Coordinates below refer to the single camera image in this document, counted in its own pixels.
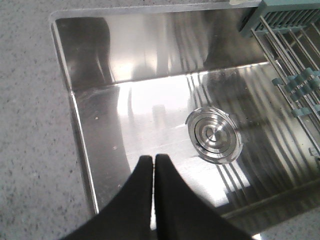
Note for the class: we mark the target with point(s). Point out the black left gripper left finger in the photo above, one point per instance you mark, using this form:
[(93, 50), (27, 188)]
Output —
[(128, 214)]

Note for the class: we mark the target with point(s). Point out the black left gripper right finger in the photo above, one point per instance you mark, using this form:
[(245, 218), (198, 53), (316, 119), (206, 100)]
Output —
[(181, 214)]

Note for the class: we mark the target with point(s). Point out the grey metal dish drying rack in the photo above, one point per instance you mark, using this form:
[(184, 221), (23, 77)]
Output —
[(288, 33)]

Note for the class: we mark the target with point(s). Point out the round steel sink drain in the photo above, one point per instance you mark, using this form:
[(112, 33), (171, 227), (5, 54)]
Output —
[(214, 135)]

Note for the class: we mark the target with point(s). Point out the stainless steel sink basin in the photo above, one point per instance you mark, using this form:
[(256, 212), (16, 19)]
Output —
[(133, 76)]

